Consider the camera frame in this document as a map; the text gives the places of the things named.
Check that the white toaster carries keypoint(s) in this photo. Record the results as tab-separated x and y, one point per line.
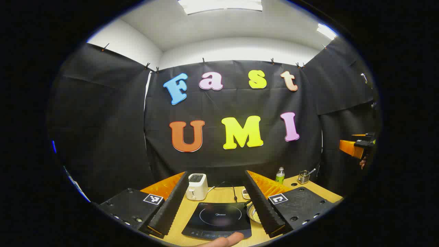
196	188

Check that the black tripod stand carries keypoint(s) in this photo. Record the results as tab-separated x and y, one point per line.
364	78

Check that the green label drink bottle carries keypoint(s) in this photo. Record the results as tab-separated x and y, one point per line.
280	177

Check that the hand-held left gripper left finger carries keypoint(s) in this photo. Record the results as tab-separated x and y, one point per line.
171	206

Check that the white divided seasoning dish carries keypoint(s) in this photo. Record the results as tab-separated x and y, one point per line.
245	193

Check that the ceiling light panel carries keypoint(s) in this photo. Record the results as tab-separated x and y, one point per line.
219	5
325	31

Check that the black induction cooktop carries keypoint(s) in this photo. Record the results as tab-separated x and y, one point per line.
219	216

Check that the bright background screen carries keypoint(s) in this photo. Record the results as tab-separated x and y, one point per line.
54	146

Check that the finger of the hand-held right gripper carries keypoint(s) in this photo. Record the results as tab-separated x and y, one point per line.
349	148
360	135

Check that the pile of soybeans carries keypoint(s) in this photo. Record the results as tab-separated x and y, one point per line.
256	214

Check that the metal spoon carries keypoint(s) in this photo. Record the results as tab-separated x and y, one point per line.
312	170

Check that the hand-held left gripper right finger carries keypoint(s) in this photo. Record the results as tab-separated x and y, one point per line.
260	206

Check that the black backdrop cloth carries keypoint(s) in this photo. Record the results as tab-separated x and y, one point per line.
223	103

